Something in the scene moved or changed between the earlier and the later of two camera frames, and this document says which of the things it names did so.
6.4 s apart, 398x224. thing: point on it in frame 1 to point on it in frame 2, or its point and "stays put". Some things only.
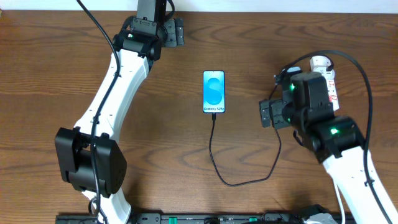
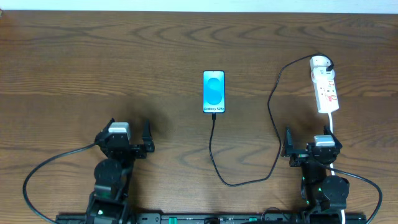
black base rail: [211, 218] stays put
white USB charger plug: [319, 61] stays put
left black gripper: [173, 33] to [131, 149]
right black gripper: [272, 112] to [304, 152]
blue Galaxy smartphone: [213, 91] stays put
